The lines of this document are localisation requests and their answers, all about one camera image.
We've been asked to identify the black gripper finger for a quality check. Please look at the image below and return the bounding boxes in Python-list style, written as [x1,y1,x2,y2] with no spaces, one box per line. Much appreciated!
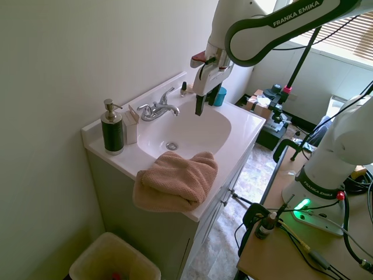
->
[207,83,223,107]
[194,93,207,117]

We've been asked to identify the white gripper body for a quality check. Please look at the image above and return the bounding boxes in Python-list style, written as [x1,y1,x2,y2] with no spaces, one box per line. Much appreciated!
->
[192,49,234,96]

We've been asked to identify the tan terry towel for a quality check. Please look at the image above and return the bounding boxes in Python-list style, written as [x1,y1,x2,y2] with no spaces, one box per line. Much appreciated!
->
[132,150,220,214]

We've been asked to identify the teal round container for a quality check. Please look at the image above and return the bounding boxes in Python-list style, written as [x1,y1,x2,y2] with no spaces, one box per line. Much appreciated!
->
[213,86,228,107]

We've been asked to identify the brown cardboard box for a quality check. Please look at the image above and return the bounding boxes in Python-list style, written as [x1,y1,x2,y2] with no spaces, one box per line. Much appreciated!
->
[247,89,274,120]

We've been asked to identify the black equipment case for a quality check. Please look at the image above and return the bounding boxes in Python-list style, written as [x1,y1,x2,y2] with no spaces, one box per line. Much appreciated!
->
[255,115,290,152]

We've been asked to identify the small white carton box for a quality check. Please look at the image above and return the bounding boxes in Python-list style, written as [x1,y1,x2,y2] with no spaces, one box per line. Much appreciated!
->
[122,104,139,145]

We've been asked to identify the black C-clamp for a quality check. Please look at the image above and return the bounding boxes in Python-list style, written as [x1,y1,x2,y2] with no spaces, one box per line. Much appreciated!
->
[239,202,273,257]
[272,139,305,170]

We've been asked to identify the black chrome soap dispenser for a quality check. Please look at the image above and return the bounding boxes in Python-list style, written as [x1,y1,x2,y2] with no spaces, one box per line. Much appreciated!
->
[100,99,125,156]

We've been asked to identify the grey vanity cabinet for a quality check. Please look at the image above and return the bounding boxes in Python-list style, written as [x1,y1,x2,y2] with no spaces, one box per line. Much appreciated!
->
[86,144,255,280]

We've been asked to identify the small dark dropper bottle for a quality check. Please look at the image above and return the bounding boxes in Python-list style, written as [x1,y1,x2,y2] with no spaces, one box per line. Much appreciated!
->
[255,211,278,240]

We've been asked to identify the wooden window blinds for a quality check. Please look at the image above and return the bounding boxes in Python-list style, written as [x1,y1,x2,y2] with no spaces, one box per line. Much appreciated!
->
[316,0,373,62]

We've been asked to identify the cream plastic trash bin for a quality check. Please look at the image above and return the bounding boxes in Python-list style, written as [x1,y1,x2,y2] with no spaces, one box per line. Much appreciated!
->
[69,232,162,280]

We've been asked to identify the red grey wrist camera mount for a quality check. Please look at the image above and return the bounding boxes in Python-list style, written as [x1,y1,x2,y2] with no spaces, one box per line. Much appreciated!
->
[190,51,218,69]

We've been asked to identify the chrome two-handle faucet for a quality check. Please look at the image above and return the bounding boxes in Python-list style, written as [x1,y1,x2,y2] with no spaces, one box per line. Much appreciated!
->
[136,86,181,122]

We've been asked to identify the black camera stand pole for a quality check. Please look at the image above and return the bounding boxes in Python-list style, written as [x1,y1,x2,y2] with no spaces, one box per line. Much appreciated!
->
[286,26,322,89]

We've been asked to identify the yellow cable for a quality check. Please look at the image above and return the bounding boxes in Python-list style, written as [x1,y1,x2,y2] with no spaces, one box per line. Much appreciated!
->
[277,219,312,252]

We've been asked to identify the grey cable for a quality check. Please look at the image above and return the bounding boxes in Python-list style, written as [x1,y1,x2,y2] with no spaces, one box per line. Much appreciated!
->
[291,214,373,265]

